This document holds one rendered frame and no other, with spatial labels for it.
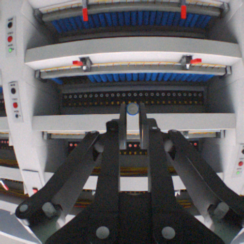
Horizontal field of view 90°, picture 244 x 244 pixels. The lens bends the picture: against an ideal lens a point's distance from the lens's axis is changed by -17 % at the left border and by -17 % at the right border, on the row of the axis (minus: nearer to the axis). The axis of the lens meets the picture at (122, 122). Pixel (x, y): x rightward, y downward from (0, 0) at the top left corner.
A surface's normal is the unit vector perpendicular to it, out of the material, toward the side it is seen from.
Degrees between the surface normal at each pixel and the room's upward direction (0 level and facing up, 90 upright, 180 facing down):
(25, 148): 90
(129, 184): 109
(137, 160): 90
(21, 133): 90
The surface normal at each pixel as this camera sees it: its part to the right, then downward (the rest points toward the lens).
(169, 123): -0.07, -0.07
